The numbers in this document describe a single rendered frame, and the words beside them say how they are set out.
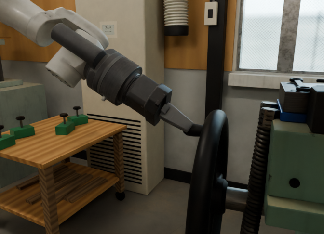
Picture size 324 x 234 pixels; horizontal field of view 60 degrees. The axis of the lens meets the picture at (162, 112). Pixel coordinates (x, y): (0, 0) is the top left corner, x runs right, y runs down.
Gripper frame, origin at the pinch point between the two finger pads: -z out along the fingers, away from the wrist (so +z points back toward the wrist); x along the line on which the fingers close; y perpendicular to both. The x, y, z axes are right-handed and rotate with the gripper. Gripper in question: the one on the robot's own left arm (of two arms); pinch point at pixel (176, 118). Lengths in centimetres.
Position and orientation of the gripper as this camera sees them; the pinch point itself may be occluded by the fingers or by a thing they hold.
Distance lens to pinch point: 52.2
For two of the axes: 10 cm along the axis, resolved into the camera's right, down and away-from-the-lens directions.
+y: 5.7, -7.9, 2.3
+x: 0.2, -2.7, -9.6
